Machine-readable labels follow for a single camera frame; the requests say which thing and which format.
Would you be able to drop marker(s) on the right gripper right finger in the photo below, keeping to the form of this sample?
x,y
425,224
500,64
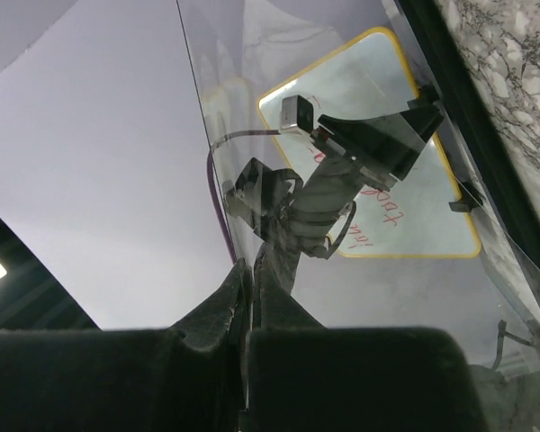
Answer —
x,y
304,377

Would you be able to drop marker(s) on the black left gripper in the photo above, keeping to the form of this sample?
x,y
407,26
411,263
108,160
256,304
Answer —
x,y
387,145

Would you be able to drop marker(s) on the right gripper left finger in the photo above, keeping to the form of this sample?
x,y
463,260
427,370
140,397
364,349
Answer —
x,y
182,378

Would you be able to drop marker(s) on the clear glass pane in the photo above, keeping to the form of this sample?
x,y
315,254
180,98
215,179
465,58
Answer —
x,y
278,196

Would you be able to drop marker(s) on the black picture frame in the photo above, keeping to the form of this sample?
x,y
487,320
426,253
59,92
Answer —
x,y
463,103

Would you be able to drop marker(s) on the yellow rimmed whiteboard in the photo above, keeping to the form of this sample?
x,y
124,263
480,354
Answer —
x,y
369,79

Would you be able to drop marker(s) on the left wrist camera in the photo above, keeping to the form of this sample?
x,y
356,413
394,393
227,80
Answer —
x,y
296,116

